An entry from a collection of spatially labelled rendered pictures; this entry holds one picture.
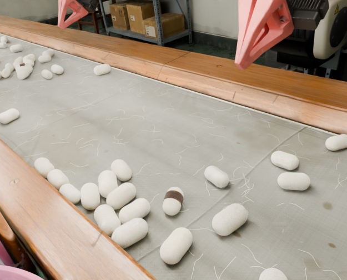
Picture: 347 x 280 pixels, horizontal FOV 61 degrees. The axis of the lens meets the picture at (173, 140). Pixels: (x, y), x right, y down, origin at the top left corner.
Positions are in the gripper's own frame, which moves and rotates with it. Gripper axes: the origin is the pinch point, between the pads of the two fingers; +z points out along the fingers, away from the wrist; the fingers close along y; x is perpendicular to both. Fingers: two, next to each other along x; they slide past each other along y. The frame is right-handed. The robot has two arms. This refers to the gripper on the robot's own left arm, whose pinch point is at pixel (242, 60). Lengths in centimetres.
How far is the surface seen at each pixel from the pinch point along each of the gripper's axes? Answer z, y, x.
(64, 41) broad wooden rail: -3, -67, 15
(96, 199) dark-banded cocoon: 20.6, -6.4, -3.8
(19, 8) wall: -80, -475, 135
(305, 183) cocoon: 9.1, 9.7, 6.2
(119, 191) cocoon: 18.7, -4.7, -2.9
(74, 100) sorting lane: 11.6, -34.0, 5.7
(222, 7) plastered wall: -132, -158, 175
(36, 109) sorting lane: 16.4, -37.4, 1.6
